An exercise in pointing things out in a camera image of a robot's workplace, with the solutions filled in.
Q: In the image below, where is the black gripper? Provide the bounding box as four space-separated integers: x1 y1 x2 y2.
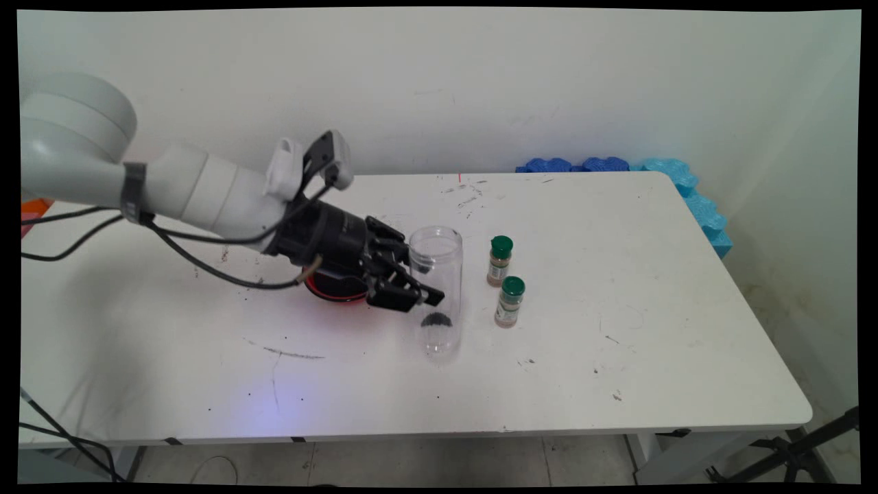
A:
264 196 445 314

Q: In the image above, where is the clear plastic jar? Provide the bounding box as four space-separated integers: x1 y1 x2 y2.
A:
408 226 464 357

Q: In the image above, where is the red plastic bowl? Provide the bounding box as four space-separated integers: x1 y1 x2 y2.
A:
304 271 371 305

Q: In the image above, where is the green-capped spice bottle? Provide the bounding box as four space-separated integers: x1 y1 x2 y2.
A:
486 235 514 287
495 276 526 329

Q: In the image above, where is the light blue foam strip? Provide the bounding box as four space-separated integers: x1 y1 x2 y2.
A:
631 158 733 260

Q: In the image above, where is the white table leg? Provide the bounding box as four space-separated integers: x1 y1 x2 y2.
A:
624 431 755 485

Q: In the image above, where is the black tripod stand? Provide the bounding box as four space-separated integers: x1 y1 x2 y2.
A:
707 406 859 484

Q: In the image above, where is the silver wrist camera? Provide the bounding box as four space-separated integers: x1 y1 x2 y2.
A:
302 130 355 191

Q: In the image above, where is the black camera cable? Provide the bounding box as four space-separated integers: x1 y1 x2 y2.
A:
21 180 337 246

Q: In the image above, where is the thin looped floor cable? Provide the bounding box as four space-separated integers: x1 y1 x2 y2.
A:
191 456 239 485

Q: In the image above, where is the grey velcro strap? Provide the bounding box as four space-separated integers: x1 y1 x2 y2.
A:
120 162 155 225

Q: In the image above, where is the black floor cable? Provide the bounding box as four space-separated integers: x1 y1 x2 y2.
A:
19 388 128 483
19 422 119 478

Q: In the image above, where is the grey pedestal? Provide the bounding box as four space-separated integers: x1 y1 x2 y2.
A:
19 449 104 484

